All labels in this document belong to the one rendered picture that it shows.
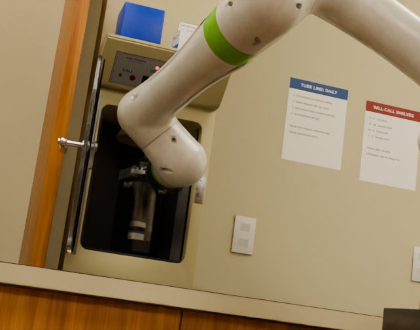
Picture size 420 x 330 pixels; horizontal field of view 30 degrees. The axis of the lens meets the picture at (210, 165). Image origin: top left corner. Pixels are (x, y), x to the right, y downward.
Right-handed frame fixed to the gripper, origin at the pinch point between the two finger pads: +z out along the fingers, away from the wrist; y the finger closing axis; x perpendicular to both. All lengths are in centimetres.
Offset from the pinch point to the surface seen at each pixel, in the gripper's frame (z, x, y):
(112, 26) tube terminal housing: -6.9, -36.7, 15.7
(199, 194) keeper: -6.8, 1.4, -12.6
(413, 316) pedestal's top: -80, 28, -31
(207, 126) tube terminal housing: -6.8, -16.1, -12.1
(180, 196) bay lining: 3.6, 0.9, -10.4
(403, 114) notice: 36, -46, -92
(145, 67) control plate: -14.4, -25.6, 7.1
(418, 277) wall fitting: 36, 8, -102
